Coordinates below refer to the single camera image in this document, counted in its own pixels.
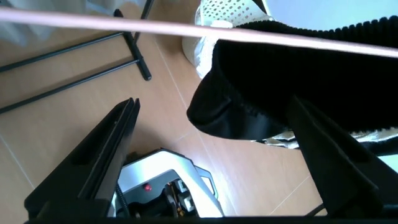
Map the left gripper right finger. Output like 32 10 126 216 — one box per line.
285 95 384 217

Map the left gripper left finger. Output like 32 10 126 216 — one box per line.
24 97 141 218

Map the black garment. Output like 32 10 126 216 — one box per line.
186 16 398 157

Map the pink clothes hanger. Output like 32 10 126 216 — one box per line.
0 6 398 59

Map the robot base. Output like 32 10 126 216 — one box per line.
107 148 225 218

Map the black clothes rack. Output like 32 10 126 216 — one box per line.
0 0 155 115

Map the white laundry basket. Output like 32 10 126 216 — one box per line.
182 0 276 80

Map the white curtain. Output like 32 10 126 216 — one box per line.
0 0 147 47

